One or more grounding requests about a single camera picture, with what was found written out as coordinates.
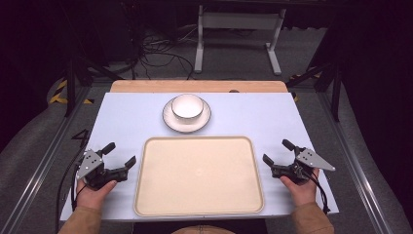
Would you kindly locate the aluminium rail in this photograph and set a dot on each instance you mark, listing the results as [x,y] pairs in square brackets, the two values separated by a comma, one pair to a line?
[42,165]
[354,162]

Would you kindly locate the person's right hand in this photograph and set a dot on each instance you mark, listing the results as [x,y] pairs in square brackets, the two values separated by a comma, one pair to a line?
[302,191]

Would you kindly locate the person's left hand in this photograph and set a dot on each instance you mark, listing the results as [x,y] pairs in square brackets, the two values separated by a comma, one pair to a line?
[92,196]

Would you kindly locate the beige tray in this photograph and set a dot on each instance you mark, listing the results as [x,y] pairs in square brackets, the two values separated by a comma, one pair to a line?
[198,177]

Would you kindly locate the white plate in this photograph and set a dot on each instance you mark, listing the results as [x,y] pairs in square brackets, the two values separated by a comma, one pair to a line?
[186,125]

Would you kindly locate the yellow black floor tape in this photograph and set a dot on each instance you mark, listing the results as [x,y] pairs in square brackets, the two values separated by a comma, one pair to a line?
[58,94]
[303,76]

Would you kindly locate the white bowl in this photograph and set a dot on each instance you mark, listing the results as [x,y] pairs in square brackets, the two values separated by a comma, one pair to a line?
[187,105]

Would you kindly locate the white metal stand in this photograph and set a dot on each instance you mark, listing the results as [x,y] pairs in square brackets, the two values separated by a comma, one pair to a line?
[238,21]

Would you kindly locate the wooden table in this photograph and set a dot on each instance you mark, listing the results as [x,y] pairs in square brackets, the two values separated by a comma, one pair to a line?
[198,86]

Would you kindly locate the black tripod stand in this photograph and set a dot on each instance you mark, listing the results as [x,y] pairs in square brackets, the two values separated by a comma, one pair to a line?
[70,84]
[336,87]

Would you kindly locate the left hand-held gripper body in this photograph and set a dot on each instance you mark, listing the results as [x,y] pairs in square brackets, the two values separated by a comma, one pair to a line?
[90,163]

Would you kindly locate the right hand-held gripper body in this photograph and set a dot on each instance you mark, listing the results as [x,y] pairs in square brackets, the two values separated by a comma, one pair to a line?
[312,160]

